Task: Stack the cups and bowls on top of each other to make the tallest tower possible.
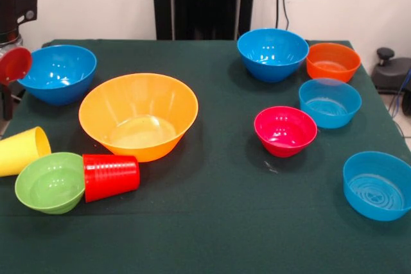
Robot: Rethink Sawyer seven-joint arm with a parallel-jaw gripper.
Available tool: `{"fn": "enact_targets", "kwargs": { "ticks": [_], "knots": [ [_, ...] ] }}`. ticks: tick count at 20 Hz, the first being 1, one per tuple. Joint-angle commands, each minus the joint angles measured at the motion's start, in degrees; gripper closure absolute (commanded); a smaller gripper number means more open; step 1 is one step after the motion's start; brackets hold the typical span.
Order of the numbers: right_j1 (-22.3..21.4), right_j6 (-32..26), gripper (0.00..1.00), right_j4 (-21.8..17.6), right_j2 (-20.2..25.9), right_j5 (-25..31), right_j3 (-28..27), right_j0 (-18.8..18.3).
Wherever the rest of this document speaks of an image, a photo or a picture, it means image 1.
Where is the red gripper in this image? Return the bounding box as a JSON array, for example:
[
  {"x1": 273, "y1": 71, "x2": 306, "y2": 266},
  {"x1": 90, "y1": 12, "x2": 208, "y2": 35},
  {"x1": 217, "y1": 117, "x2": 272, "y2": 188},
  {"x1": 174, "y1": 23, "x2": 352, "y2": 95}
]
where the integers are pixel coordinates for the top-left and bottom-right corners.
[{"x1": 0, "y1": 46, "x2": 33, "y2": 121}]

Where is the yellow cup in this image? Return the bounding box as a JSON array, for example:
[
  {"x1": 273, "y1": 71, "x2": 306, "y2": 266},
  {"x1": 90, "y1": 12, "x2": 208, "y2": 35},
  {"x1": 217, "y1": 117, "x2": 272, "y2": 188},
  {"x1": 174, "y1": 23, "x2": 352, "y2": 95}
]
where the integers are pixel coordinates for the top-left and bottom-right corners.
[{"x1": 0, "y1": 126, "x2": 52, "y2": 178}]

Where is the large blue bowl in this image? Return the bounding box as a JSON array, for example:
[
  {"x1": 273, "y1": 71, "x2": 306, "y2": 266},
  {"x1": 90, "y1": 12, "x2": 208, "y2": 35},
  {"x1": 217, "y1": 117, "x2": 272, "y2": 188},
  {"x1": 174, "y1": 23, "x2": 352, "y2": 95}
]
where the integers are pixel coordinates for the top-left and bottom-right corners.
[
  {"x1": 236, "y1": 28, "x2": 310, "y2": 83},
  {"x1": 17, "y1": 44, "x2": 98, "y2": 107}
]

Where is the green bowl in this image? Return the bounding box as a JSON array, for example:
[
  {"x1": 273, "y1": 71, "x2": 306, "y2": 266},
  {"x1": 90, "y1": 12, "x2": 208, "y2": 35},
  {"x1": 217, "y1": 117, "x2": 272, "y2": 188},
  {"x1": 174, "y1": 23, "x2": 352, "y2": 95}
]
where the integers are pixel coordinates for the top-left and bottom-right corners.
[{"x1": 14, "y1": 152, "x2": 86, "y2": 216}]

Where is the red cup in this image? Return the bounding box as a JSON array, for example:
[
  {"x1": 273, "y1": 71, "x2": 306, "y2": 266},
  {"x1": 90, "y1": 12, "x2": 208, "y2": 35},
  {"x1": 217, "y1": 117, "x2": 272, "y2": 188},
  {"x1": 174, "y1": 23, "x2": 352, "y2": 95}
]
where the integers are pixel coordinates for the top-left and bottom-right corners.
[{"x1": 82, "y1": 153, "x2": 141, "y2": 203}]

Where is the large yellow bowl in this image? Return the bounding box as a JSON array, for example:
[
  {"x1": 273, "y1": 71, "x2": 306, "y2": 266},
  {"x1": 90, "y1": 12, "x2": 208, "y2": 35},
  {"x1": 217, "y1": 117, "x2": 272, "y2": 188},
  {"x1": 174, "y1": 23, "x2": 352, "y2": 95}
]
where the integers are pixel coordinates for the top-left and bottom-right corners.
[{"x1": 78, "y1": 73, "x2": 199, "y2": 163}]

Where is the dark green tablecloth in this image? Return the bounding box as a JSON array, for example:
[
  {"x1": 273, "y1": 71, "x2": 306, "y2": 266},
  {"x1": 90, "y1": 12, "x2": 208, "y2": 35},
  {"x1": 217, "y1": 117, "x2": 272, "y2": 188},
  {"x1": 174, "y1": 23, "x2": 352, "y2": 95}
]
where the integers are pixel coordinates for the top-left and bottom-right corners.
[{"x1": 0, "y1": 39, "x2": 411, "y2": 274}]

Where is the pink bowl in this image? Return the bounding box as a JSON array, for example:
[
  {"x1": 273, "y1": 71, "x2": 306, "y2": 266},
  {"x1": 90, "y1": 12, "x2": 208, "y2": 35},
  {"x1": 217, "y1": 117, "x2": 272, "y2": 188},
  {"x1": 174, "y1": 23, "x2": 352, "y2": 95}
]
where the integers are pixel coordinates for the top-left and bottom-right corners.
[{"x1": 253, "y1": 106, "x2": 319, "y2": 158}]

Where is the small blue bowl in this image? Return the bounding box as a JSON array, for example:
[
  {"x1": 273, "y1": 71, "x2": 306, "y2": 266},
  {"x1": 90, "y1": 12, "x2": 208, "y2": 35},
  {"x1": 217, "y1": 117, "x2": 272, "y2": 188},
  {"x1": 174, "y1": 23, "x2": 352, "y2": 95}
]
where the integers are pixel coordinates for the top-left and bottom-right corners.
[
  {"x1": 298, "y1": 78, "x2": 363, "y2": 130},
  {"x1": 342, "y1": 151, "x2": 411, "y2": 222}
]

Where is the orange bowl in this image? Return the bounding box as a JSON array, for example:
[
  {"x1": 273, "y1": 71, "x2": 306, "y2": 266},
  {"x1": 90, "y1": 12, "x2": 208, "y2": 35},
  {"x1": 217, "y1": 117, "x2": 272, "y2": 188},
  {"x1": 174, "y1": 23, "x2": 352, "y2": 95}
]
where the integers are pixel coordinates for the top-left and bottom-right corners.
[{"x1": 306, "y1": 42, "x2": 362, "y2": 83}]

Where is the black stand base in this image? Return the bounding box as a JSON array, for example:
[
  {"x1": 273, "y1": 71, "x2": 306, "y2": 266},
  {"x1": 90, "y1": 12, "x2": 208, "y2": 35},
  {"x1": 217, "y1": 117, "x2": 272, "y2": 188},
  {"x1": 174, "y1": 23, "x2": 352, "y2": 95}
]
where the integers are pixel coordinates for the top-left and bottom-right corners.
[{"x1": 371, "y1": 47, "x2": 411, "y2": 95}]

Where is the blue cable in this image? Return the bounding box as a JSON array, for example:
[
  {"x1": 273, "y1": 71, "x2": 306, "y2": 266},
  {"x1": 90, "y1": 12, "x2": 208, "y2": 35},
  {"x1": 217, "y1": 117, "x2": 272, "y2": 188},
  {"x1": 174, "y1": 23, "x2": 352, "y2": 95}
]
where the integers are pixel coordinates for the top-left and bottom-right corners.
[{"x1": 388, "y1": 71, "x2": 411, "y2": 121}]

